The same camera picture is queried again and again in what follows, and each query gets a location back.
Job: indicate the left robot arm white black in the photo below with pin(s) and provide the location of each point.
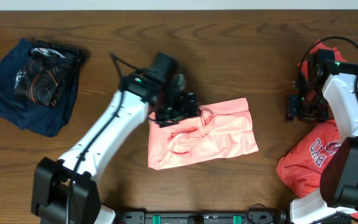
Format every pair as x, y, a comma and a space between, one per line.
66, 190

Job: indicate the navy blue folded shirt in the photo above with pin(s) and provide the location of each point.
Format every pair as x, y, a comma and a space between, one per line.
24, 113

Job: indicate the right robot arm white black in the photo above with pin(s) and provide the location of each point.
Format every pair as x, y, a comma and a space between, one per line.
337, 194

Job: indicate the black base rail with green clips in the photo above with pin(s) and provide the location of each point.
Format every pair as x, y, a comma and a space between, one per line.
256, 214

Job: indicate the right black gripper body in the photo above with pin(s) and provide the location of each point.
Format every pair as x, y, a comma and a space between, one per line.
313, 106

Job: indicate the red shirt with navy lettering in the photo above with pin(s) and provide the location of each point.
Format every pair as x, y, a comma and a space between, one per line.
301, 168

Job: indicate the pink shirt with bronze lettering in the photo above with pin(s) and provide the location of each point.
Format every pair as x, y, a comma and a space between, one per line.
222, 130

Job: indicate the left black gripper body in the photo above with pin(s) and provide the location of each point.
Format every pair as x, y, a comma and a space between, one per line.
176, 111

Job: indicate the black shirt orange swirl print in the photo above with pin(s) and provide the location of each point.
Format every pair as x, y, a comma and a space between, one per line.
49, 74

